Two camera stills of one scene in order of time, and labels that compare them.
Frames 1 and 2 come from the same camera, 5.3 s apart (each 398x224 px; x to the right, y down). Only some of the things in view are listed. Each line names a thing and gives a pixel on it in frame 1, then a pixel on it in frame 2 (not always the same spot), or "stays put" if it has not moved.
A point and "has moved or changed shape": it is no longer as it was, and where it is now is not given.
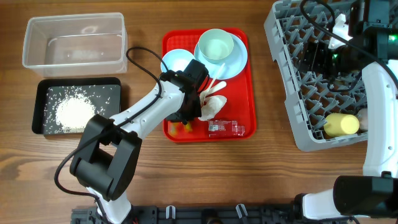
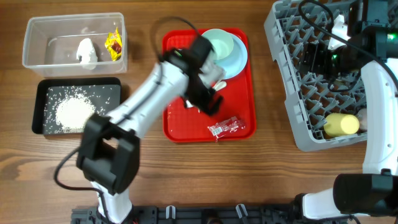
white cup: (363, 119) stays put
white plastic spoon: (218, 85) stays put
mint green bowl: (216, 45) stays put
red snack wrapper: (225, 127) has moved or changed shape
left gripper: (196, 111) → (201, 101)
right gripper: (312, 55) stays put
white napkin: (210, 106) has moved or changed shape
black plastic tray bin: (62, 106) stays put
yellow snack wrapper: (179, 128) → (114, 43)
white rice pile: (67, 109) stays put
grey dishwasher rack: (326, 109) stays put
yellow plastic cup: (336, 124) stays put
